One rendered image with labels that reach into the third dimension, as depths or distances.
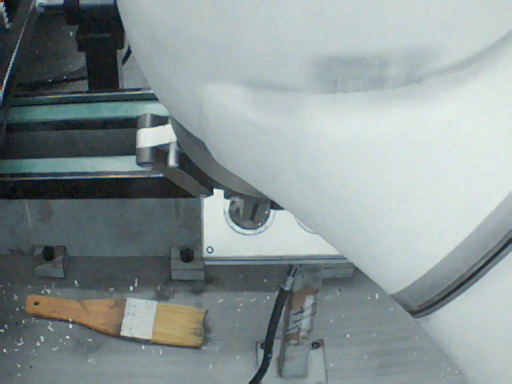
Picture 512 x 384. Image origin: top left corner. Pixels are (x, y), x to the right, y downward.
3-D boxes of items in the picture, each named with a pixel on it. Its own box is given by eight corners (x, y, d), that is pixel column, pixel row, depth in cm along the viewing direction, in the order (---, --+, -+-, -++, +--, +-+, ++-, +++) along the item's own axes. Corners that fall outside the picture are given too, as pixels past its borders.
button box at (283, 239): (202, 265, 64) (200, 258, 59) (201, 175, 65) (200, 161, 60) (415, 261, 65) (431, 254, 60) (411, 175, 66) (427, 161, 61)
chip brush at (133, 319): (22, 323, 83) (21, 319, 82) (32, 288, 86) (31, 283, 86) (203, 349, 82) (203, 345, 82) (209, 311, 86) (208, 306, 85)
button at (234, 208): (228, 232, 61) (229, 229, 59) (228, 191, 61) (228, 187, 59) (269, 232, 61) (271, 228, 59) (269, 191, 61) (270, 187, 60)
